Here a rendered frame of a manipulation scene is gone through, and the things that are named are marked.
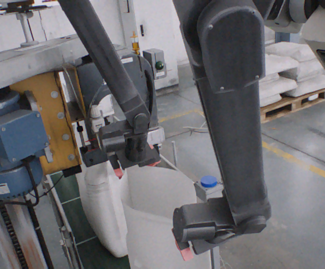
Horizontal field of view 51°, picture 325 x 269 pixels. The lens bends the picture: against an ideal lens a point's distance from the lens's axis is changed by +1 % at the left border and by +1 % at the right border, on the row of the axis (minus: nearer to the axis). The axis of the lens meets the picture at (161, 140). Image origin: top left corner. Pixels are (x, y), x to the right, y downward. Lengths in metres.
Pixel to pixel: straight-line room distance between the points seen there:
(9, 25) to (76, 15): 3.03
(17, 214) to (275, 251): 1.52
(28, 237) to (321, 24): 1.09
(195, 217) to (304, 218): 1.98
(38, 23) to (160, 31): 1.82
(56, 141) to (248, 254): 1.46
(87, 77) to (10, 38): 2.73
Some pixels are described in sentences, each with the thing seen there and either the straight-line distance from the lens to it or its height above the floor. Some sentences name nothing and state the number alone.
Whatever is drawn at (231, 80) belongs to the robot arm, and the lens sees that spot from 0.26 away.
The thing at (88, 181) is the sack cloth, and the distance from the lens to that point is 1.51.
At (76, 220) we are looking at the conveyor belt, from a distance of 2.03.
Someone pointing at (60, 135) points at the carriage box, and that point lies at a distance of 1.10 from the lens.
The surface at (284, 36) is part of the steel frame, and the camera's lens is 6.97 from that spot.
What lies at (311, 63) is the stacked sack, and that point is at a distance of 4.23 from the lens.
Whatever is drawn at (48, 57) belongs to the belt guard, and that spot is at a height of 1.39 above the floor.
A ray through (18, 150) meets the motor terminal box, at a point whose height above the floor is 1.24.
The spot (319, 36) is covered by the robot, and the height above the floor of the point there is 1.39.
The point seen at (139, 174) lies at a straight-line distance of 1.08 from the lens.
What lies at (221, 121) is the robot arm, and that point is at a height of 1.40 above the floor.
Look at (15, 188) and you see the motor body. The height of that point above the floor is 1.12.
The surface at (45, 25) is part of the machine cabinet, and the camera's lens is 3.79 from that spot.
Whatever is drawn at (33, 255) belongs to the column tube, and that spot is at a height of 0.71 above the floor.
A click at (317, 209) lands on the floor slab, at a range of 2.61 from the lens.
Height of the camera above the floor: 1.54
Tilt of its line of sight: 25 degrees down
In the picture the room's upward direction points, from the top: 8 degrees counter-clockwise
